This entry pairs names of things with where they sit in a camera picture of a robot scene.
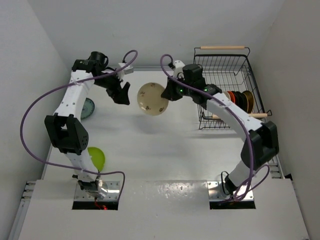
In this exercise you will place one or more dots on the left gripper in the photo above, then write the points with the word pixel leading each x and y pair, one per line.
pixel 118 94

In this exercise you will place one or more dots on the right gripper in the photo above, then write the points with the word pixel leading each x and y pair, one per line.
pixel 170 92

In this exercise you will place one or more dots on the cream plate with calligraphy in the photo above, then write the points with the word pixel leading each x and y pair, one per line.
pixel 149 99

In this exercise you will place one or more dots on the blue floral plate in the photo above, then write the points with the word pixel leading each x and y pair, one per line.
pixel 87 109

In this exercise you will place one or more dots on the cream plate black blotch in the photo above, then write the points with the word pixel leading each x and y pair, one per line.
pixel 227 95

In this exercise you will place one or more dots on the orange plate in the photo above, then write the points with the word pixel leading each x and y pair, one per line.
pixel 231 96

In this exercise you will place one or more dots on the lime green plate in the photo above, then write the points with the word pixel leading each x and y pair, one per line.
pixel 97 157

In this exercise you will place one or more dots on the yellow patterned plate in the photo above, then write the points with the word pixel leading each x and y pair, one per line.
pixel 243 101
pixel 250 101

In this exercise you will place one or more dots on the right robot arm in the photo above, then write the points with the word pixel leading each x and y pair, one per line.
pixel 260 139

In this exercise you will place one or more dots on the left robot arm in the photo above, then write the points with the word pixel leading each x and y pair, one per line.
pixel 64 127

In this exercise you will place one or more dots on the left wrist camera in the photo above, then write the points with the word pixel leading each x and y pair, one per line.
pixel 125 69

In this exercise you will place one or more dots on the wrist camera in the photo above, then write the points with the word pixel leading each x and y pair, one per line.
pixel 125 69
pixel 177 67

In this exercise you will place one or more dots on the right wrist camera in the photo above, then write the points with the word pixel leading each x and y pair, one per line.
pixel 177 67

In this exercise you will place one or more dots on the black wire dish rack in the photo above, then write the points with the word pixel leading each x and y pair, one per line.
pixel 228 68

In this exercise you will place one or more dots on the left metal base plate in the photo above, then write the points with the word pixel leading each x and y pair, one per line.
pixel 108 191

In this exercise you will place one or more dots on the metal base plate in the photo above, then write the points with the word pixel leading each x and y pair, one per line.
pixel 216 194
pixel 108 191

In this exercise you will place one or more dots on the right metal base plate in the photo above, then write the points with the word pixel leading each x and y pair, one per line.
pixel 216 194

